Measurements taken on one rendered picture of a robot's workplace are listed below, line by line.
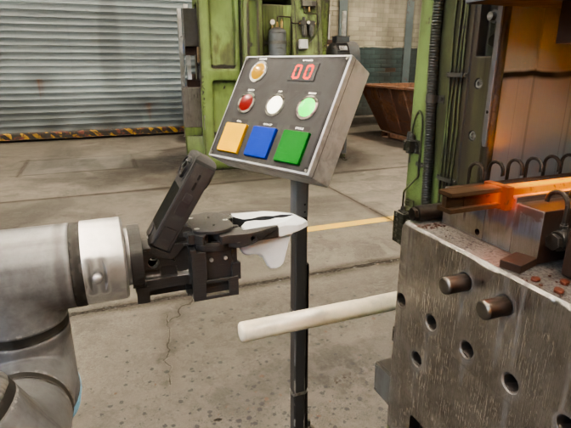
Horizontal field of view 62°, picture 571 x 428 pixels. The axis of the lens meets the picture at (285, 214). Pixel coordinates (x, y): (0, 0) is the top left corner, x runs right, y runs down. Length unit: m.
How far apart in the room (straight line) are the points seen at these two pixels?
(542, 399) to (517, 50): 0.61
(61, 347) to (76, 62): 7.98
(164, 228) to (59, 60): 7.98
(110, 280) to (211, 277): 0.11
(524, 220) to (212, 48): 4.95
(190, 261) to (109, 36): 8.00
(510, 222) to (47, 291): 0.61
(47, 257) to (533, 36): 0.88
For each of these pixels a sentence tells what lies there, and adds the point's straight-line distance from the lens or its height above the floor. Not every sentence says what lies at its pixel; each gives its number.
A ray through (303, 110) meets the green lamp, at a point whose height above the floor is 1.08.
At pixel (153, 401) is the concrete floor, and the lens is 1.93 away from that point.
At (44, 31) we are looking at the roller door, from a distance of 8.49.
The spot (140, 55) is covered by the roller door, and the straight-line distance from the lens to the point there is 8.49.
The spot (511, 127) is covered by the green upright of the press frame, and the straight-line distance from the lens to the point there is 1.03.
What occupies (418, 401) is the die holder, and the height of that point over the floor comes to 0.60.
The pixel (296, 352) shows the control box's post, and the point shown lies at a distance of 1.41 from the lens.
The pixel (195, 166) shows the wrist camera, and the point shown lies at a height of 1.08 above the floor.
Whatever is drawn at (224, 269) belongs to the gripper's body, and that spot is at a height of 0.96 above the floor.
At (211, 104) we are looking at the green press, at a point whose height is 0.74.
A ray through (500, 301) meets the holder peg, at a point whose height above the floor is 0.88.
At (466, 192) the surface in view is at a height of 1.01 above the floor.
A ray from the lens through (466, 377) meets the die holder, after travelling 0.82.
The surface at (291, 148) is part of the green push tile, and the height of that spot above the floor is 1.01.
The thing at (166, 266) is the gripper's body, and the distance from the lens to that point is 0.55.
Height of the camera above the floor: 1.18
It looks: 18 degrees down
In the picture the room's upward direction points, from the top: straight up
